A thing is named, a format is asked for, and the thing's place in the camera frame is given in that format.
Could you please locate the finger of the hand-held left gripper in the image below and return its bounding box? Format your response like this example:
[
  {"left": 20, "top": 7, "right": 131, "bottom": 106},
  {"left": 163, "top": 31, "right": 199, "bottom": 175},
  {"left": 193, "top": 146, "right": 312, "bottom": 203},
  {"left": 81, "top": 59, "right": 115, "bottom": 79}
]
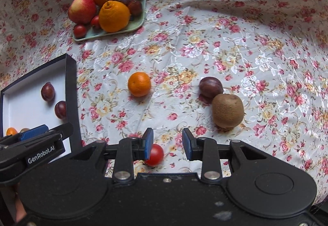
[
  {"left": 19, "top": 125, "right": 49, "bottom": 141},
  {"left": 47, "top": 122, "right": 74, "bottom": 140}
]

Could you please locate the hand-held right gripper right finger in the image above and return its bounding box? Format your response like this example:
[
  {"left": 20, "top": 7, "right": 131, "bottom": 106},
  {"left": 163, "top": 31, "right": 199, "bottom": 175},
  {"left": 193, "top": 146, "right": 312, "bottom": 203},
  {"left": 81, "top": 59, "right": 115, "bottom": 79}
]
[{"left": 182, "top": 128, "right": 272, "bottom": 182}]

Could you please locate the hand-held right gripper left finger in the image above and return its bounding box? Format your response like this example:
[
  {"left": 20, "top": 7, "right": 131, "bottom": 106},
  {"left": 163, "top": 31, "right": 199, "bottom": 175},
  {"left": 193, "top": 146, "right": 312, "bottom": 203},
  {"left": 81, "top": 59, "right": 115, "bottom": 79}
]
[{"left": 67, "top": 128, "right": 154, "bottom": 182}]

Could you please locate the dark red plum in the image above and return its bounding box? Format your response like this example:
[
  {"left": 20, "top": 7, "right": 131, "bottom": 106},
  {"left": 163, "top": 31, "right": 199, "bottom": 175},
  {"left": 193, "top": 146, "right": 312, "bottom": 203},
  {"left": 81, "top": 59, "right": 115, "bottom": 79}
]
[
  {"left": 54, "top": 100, "right": 67, "bottom": 120},
  {"left": 127, "top": 0, "right": 142, "bottom": 17},
  {"left": 41, "top": 82, "right": 56, "bottom": 102}
]

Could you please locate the black box white inside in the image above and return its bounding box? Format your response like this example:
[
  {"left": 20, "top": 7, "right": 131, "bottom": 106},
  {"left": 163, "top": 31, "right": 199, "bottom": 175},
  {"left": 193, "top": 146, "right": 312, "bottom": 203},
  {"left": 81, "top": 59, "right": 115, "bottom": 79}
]
[{"left": 0, "top": 53, "right": 83, "bottom": 164}]

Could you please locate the person's left hand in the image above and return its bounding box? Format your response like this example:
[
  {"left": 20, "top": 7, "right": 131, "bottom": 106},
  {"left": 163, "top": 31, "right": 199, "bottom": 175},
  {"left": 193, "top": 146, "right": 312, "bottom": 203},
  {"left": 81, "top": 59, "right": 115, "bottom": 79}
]
[{"left": 14, "top": 184, "right": 27, "bottom": 223}]

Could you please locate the small orange tangerine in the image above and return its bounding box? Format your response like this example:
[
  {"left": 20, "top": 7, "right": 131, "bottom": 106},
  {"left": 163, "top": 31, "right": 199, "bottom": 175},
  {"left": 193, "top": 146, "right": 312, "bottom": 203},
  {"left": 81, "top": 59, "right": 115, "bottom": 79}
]
[{"left": 128, "top": 72, "right": 152, "bottom": 98}]

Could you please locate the small red tomato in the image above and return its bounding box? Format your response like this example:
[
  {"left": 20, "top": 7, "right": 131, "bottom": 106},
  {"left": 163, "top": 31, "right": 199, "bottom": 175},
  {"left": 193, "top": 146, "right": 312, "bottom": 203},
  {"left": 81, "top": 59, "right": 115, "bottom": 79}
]
[
  {"left": 90, "top": 15, "right": 101, "bottom": 29},
  {"left": 73, "top": 24, "right": 87, "bottom": 38}
]

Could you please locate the floral printed cloth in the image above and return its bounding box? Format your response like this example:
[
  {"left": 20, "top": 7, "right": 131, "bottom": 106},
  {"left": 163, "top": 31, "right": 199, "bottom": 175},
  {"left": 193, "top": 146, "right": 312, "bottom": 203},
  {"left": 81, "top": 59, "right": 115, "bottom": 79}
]
[{"left": 0, "top": 0, "right": 328, "bottom": 206}]

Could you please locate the red yellow apple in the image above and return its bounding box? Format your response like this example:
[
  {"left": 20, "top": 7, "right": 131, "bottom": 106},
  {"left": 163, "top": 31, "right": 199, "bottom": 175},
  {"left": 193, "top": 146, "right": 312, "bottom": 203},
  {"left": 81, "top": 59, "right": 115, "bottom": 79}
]
[{"left": 68, "top": 0, "right": 97, "bottom": 25}]

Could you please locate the pale green tray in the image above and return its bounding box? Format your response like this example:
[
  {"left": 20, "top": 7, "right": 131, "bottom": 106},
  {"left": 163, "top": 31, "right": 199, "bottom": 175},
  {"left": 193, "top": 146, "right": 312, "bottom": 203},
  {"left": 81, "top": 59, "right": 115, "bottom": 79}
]
[{"left": 72, "top": 0, "right": 147, "bottom": 42}]

